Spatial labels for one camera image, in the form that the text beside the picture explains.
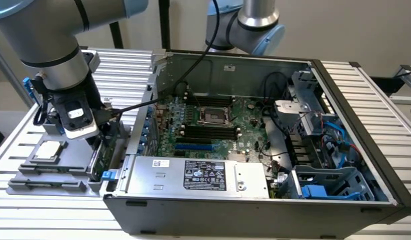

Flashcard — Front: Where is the silver power supply unit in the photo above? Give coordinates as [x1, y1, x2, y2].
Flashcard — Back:
[124, 155, 272, 200]

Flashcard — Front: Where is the metal disk bay cage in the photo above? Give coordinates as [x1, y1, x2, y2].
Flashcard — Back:
[272, 70, 340, 137]

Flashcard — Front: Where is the blue expansion slot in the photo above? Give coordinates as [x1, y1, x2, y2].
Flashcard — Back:
[173, 143, 216, 153]

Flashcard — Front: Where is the thin black stand pole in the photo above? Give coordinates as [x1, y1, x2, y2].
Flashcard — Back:
[106, 21, 125, 50]

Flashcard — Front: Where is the silver chipset heatsink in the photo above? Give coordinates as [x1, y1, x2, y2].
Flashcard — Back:
[226, 153, 257, 163]

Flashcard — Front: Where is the grey parts rack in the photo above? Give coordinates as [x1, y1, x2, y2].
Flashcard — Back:
[5, 121, 132, 199]

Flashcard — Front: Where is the blue cable clip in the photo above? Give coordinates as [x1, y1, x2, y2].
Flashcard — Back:
[21, 76, 38, 104]

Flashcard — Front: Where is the blue disk caddy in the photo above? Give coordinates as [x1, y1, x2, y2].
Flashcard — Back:
[298, 184, 330, 200]

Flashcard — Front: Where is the black camera cable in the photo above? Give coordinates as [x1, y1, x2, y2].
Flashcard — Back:
[108, 0, 224, 117]

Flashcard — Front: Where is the silver CPU chip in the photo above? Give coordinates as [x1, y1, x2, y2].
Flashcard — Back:
[33, 140, 65, 160]

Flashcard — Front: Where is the metal CPU socket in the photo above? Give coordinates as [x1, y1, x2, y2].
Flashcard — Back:
[196, 105, 233, 126]

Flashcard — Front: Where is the black power wire bundle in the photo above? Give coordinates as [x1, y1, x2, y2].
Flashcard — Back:
[260, 71, 290, 118]

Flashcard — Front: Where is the blue drive cage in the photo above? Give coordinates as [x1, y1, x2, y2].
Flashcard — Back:
[289, 164, 376, 201]

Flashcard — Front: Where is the aluminium side table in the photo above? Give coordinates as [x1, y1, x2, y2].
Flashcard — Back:
[386, 64, 411, 106]

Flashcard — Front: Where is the red wire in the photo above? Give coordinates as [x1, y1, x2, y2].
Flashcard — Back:
[350, 146, 364, 162]

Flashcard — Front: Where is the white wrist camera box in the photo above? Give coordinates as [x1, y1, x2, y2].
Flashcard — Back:
[55, 98, 99, 140]

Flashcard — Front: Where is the green graphics card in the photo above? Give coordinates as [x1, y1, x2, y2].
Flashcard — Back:
[85, 97, 125, 182]

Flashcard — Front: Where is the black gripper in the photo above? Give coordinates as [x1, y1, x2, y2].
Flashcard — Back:
[45, 74, 109, 151]

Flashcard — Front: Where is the blue data wire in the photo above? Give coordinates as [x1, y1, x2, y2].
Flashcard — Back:
[318, 119, 352, 154]

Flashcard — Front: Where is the black RAM slot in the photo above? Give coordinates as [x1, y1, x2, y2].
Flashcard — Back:
[182, 124, 240, 130]
[182, 134, 242, 141]
[184, 100, 233, 105]
[184, 103, 233, 108]
[184, 95, 233, 100]
[182, 131, 241, 137]
[182, 128, 241, 134]
[184, 98, 233, 103]

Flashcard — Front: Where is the black looped wrist cable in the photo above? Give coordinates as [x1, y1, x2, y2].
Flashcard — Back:
[30, 98, 49, 126]

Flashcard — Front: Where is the thick black stand pole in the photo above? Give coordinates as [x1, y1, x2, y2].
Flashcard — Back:
[157, 0, 172, 50]

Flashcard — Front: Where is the green RAM stick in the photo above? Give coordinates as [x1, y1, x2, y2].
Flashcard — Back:
[30, 166, 74, 174]
[21, 182, 73, 189]

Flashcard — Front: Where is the green motherboard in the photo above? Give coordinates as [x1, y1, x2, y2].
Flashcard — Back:
[150, 94, 288, 177]

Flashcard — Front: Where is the black open PC case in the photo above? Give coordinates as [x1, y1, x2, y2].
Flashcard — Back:
[102, 48, 411, 238]

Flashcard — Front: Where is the black expansion slot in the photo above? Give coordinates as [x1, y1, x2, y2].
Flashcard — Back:
[173, 150, 213, 157]

